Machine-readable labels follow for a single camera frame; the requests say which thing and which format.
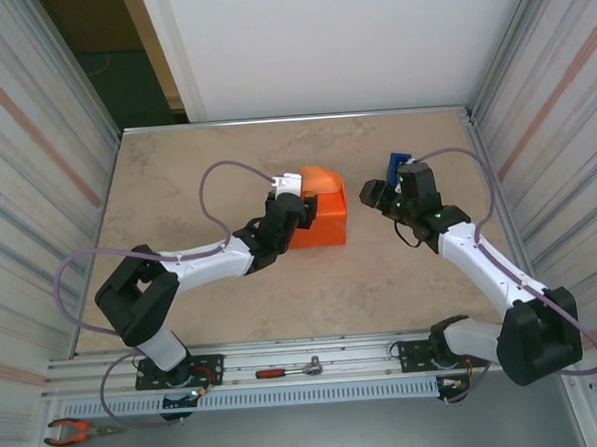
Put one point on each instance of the yellow power connector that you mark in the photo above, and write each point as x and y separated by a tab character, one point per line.
199	391
457	383

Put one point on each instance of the blue tape dispenser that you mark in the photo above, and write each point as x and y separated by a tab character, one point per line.
393	166

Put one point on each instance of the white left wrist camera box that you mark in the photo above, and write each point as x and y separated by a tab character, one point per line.
289	184

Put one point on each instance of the beige wooden door frame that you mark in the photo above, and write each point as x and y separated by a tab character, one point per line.
154	51

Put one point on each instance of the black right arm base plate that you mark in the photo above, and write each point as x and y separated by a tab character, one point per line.
413	352

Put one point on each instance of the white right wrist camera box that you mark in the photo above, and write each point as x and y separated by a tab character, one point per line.
404	164

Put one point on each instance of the aluminium table edge rail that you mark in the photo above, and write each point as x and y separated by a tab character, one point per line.
293	119

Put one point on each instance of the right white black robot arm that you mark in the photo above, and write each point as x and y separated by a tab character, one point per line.
486	264

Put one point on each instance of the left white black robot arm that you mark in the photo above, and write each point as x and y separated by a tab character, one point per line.
210	263

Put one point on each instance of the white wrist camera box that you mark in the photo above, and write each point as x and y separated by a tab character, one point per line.
289	184
404	164

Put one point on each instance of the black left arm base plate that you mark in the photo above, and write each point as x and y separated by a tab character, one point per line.
210	362

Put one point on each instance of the orange wrapping paper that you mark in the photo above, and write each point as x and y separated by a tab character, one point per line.
323	222

